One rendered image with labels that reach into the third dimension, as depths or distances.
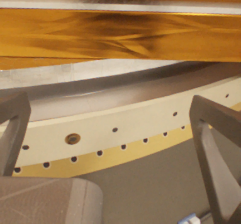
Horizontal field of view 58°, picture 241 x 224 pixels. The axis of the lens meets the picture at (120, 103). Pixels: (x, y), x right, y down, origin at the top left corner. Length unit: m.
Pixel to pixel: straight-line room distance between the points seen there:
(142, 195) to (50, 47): 0.23
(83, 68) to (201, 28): 0.12
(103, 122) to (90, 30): 0.09
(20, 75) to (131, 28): 0.11
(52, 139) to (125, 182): 0.14
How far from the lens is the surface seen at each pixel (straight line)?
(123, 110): 0.20
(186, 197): 0.38
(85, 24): 0.21
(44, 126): 0.20
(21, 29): 0.23
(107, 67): 0.23
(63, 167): 0.28
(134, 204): 0.33
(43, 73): 0.22
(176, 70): 0.30
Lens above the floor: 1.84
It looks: 36 degrees down
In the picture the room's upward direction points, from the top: 2 degrees clockwise
